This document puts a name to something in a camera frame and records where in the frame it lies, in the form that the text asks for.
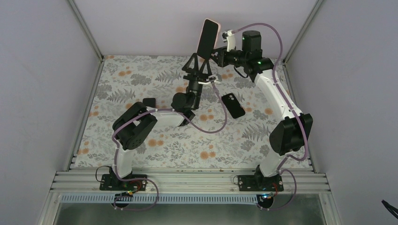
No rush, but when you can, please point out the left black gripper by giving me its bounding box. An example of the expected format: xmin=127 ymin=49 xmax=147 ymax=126
xmin=182 ymin=54 xmax=212 ymax=110

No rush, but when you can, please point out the aluminium rail frame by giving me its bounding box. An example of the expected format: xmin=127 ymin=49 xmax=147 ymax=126
xmin=50 ymin=160 xmax=331 ymax=194

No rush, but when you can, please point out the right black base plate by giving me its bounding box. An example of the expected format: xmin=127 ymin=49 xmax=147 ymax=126
xmin=237 ymin=174 xmax=284 ymax=192

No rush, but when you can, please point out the grey slotted cable duct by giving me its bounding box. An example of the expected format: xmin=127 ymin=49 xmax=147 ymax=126
xmin=60 ymin=193 xmax=258 ymax=205

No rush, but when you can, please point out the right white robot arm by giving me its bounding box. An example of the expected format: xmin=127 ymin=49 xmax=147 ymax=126
xmin=212 ymin=30 xmax=313 ymax=191

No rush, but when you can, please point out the black object at edge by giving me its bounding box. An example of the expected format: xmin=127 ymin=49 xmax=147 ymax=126
xmin=381 ymin=200 xmax=398 ymax=219

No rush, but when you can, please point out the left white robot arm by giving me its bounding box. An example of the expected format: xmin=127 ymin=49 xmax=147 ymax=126
xmin=109 ymin=53 xmax=211 ymax=190

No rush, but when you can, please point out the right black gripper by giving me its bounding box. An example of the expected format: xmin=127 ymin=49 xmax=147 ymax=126
xmin=207 ymin=46 xmax=248 ymax=68

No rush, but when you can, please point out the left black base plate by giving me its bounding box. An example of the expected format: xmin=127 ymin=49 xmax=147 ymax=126
xmin=99 ymin=173 xmax=147 ymax=191

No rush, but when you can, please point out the black phone case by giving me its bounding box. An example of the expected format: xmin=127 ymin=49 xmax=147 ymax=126
xmin=221 ymin=93 xmax=245 ymax=119

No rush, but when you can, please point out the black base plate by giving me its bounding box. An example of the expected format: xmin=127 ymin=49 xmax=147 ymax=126
xmin=99 ymin=173 xmax=147 ymax=191
xmin=237 ymin=174 xmax=284 ymax=192

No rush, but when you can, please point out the floral patterned table mat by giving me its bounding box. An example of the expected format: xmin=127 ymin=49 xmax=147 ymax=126
xmin=74 ymin=55 xmax=312 ymax=170

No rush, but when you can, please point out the magenta phone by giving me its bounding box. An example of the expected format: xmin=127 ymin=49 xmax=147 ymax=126
xmin=142 ymin=97 xmax=156 ymax=108

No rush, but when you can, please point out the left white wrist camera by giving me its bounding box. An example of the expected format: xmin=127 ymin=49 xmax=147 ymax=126
xmin=198 ymin=75 xmax=220 ymax=85

